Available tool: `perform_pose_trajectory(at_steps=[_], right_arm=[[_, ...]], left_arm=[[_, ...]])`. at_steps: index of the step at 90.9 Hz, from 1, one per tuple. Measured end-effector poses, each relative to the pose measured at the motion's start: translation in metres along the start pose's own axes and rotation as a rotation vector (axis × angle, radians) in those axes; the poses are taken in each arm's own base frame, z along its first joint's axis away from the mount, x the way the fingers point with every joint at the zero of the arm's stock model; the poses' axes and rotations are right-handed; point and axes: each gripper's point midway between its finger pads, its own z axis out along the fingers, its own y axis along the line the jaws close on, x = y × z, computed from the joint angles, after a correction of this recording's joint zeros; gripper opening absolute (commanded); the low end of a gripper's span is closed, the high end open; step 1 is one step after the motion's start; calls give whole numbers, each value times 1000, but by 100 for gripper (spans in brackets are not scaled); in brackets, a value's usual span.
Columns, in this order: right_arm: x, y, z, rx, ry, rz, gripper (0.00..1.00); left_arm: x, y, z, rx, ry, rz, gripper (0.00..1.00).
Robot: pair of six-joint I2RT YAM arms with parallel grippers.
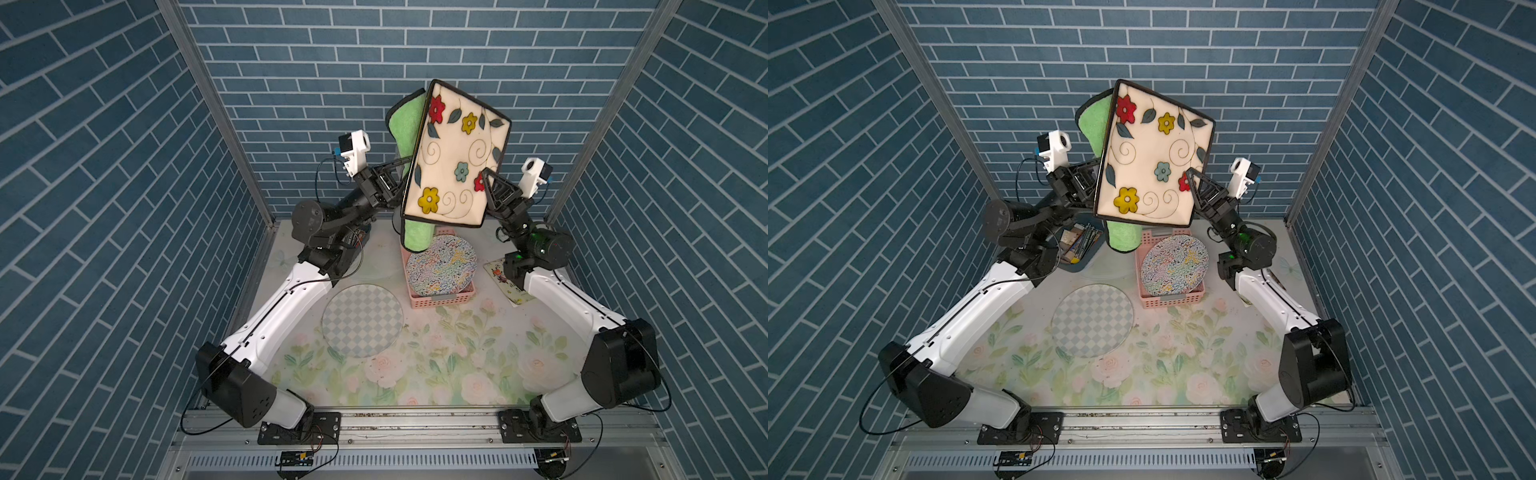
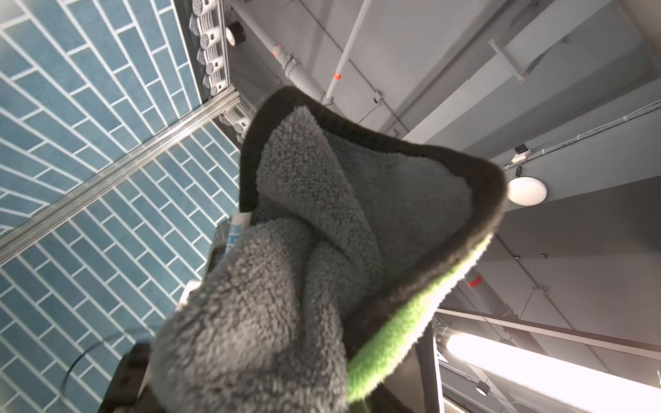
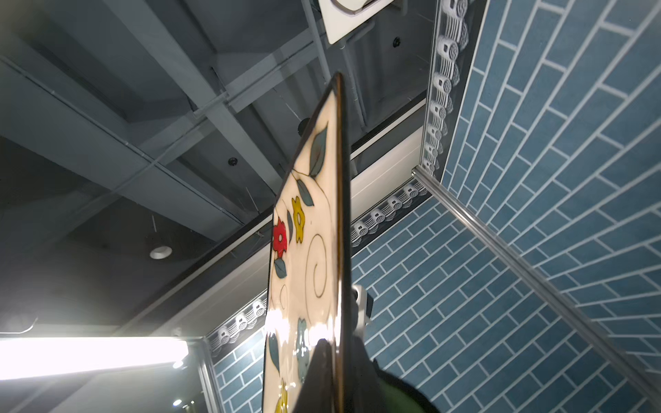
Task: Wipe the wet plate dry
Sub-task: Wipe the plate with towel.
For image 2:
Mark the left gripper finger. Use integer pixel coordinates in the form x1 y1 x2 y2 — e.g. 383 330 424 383
98 342 165 413

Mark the green grey microfibre cloth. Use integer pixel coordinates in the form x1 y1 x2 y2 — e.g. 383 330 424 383
151 87 506 412

